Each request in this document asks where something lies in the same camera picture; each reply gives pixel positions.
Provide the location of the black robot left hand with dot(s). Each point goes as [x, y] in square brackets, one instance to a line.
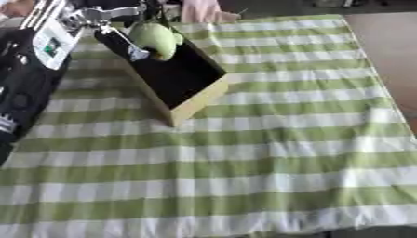
[115, 42]

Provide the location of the pale green toy fruit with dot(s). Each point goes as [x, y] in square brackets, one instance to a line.
[155, 38]

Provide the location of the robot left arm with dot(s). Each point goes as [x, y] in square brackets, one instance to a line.
[27, 83]

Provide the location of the tan cardboard box black inside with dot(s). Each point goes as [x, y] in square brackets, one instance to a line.
[179, 77]

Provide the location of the person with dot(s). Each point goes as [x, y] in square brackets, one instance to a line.
[202, 10]

